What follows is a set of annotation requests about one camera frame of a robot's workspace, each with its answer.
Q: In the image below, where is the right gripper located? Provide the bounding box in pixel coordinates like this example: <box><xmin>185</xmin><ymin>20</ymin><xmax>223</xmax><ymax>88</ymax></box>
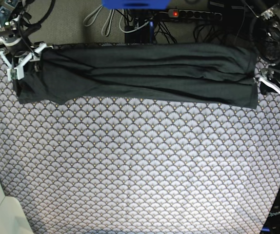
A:
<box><xmin>0</xmin><ymin>20</ymin><xmax>53</xmax><ymax>80</ymax></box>

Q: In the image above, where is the dark grey T-shirt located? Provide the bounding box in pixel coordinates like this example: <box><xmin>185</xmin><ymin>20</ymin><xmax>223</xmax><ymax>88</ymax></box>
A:
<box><xmin>13</xmin><ymin>43</ymin><xmax>258</xmax><ymax>109</ymax></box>

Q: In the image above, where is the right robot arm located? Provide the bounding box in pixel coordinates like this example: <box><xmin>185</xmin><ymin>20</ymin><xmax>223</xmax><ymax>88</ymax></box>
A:
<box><xmin>0</xmin><ymin>0</ymin><xmax>56</xmax><ymax>81</ymax></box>

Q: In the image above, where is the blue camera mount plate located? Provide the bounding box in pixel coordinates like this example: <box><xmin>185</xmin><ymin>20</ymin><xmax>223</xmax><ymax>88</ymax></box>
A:
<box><xmin>102</xmin><ymin>0</ymin><xmax>170</xmax><ymax>10</ymax></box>

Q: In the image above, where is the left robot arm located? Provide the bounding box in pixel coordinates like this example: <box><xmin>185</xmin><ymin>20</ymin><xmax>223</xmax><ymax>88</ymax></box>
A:
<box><xmin>242</xmin><ymin>0</ymin><xmax>280</xmax><ymax>95</ymax></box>

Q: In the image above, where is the fan-patterned table cloth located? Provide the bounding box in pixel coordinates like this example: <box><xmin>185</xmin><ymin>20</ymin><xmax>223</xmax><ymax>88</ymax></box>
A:
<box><xmin>0</xmin><ymin>57</ymin><xmax>280</xmax><ymax>234</ymax></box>

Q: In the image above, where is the black power strip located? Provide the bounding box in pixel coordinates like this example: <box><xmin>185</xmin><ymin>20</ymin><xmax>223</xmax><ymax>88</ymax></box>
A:
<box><xmin>167</xmin><ymin>9</ymin><xmax>223</xmax><ymax>21</ymax></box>

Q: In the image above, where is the white plastic bin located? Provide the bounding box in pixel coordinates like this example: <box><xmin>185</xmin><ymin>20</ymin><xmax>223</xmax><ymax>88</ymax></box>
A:
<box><xmin>0</xmin><ymin>184</ymin><xmax>33</xmax><ymax>234</ymax></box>

